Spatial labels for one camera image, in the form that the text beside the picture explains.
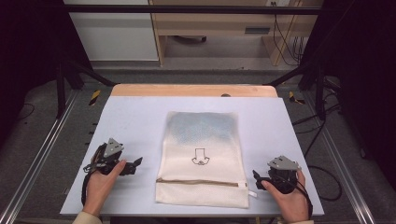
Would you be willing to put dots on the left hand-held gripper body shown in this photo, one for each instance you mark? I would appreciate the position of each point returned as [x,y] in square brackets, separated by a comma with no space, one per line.
[112,148]

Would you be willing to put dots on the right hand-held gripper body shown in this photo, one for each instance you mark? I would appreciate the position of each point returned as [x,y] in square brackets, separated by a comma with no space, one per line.
[283,174]

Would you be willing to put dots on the white mesh laundry bag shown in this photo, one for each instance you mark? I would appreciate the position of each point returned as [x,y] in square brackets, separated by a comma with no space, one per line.
[202,161]

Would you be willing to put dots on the person's right hand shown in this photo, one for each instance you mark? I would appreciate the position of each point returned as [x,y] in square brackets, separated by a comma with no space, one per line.
[291,203]

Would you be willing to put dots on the person's left hand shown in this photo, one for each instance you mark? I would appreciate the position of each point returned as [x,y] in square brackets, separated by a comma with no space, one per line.
[101,186]

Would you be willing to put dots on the white table mat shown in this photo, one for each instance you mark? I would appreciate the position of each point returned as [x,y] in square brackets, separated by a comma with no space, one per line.
[134,124]

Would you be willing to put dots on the yellow black tape piece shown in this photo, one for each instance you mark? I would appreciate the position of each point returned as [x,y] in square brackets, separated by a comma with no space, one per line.
[95,97]
[294,99]

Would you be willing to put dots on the white cabinet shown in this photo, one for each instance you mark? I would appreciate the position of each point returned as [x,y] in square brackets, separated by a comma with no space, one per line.
[115,34]

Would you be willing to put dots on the black curtain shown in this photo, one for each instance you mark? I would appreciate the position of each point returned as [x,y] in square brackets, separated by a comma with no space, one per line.
[367,77]
[28,62]

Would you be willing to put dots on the grey desk label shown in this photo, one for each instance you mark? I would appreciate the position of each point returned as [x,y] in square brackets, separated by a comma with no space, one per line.
[257,30]

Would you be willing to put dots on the light wooden desk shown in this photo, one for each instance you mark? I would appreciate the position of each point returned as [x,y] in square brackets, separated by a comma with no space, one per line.
[218,21]

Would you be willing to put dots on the aluminium floor rail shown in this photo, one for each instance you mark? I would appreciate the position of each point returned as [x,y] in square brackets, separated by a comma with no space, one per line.
[40,149]
[342,168]

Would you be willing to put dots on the black metal frame stand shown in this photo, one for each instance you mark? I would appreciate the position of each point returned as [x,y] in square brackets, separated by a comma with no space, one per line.
[60,90]
[320,90]

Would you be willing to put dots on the black horizontal frame bar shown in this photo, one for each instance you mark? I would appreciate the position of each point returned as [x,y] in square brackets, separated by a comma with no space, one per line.
[186,9]

